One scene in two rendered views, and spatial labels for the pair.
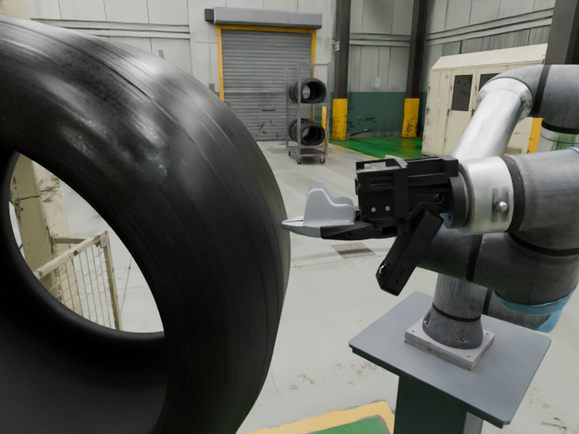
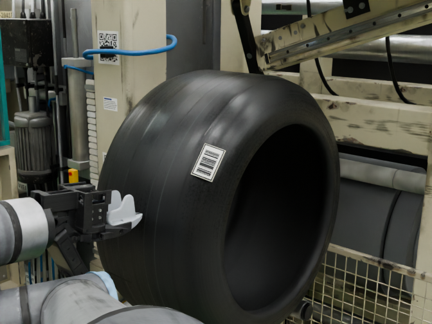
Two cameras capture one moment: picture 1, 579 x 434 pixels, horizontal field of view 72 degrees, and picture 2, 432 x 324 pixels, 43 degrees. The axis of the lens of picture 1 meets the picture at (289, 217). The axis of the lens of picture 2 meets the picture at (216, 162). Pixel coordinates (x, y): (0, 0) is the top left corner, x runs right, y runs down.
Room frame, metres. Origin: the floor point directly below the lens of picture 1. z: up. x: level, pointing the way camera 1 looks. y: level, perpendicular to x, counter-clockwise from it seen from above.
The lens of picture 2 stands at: (1.11, -0.66, 1.58)
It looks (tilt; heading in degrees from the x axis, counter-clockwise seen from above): 15 degrees down; 125
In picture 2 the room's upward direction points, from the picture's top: 1 degrees clockwise
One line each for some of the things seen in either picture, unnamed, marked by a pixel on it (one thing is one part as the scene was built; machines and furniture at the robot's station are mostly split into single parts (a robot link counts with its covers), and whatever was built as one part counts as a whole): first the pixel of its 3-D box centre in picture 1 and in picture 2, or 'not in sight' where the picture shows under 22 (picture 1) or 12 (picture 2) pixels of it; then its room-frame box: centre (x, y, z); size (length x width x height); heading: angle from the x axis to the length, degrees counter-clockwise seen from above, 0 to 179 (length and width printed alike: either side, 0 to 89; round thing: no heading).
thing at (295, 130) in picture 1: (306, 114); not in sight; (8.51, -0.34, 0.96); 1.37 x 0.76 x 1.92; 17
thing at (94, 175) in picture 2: not in sight; (103, 171); (0.10, 0.28, 1.19); 0.05 x 0.04 x 0.48; 85
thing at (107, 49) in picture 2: not in sight; (130, 47); (0.18, 0.30, 1.51); 0.19 x 0.19 x 0.06; 85
